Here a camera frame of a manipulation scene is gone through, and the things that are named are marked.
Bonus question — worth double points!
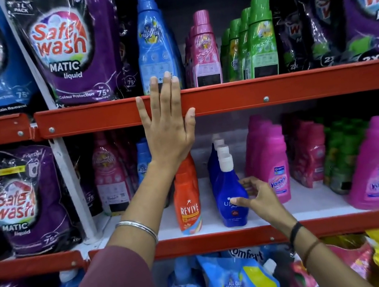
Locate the person's right hand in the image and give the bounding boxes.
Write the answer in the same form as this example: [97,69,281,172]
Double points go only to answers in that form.
[227,171,297,239]

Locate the person's left hand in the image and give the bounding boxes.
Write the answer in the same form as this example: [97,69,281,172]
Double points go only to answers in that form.
[132,68,205,178]

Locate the blue bottle with white cap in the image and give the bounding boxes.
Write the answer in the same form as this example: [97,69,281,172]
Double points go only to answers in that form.
[204,138,231,182]
[208,151,253,230]
[203,133,227,178]
[206,144,236,188]

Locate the person's left forearm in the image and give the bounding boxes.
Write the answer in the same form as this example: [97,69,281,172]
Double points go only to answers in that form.
[95,158,189,265]

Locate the person's right forearm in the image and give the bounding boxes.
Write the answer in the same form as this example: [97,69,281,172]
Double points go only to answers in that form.
[282,207,376,287]

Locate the orange starch bottle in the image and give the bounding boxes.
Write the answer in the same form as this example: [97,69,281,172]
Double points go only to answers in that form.
[169,169,206,237]
[176,152,199,186]

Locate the tall blue softener bottle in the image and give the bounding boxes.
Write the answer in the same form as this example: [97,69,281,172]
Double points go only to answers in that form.
[128,0,187,96]

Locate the dark detergent pouch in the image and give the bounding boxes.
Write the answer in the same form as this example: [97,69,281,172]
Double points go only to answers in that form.
[70,141,105,219]
[111,12,147,99]

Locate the small blue softener bottle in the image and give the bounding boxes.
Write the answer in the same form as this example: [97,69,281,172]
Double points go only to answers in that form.
[132,138,157,186]

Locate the white blue softener pouch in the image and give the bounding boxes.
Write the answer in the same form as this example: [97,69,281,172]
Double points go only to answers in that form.
[224,243,268,269]

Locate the black wrist band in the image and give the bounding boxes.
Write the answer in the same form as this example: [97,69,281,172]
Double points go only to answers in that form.
[286,221,307,245]

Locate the dark pink softener bottle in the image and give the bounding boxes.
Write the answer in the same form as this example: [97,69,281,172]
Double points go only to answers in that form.
[87,128,136,219]

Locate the white shelf board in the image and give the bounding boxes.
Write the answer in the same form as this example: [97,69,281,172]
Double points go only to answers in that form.
[61,119,379,260]

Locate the green softener bottle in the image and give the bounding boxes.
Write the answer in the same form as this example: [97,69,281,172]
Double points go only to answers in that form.
[239,0,282,79]
[230,7,263,81]
[221,18,251,82]

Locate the pack of pink bottles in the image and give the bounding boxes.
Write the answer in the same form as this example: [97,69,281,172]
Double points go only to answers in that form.
[282,112,334,192]

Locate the light blue softener pouch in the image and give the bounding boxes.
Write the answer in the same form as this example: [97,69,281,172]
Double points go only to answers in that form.
[196,243,281,287]

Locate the dark pouch with white spout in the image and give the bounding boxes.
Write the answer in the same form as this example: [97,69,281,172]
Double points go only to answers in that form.
[261,253,300,287]

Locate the brown wrist thread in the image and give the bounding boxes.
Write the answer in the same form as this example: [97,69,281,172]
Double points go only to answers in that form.
[298,238,326,269]

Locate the white shelf upright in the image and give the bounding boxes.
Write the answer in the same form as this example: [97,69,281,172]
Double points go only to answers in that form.
[0,0,100,253]

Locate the silver bangle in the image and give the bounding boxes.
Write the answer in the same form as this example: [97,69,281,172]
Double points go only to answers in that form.
[115,216,159,251]

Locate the group of green bottles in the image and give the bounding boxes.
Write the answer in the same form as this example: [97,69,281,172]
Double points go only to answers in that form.
[315,113,379,212]

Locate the pink softener pouch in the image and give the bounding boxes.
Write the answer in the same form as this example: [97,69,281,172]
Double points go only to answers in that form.
[283,231,379,287]

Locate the large pink stain remover bottle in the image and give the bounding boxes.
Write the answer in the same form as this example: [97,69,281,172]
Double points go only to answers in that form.
[336,115,379,214]

